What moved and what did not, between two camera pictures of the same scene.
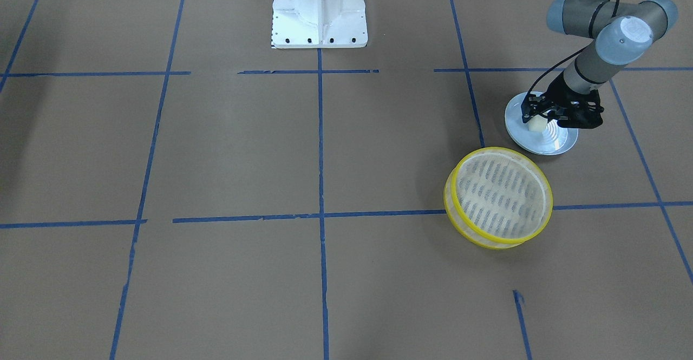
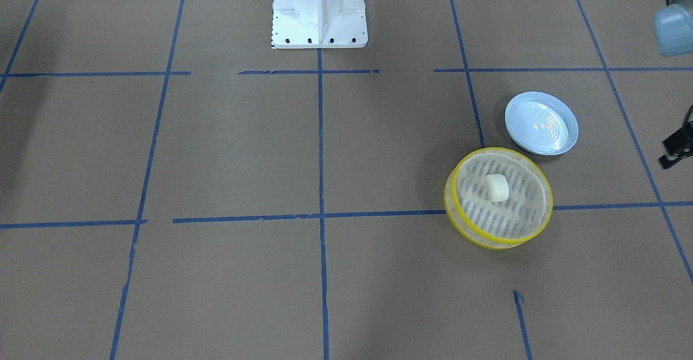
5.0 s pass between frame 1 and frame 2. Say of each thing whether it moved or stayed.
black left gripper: moved
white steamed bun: moved
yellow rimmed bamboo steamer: stayed
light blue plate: stayed
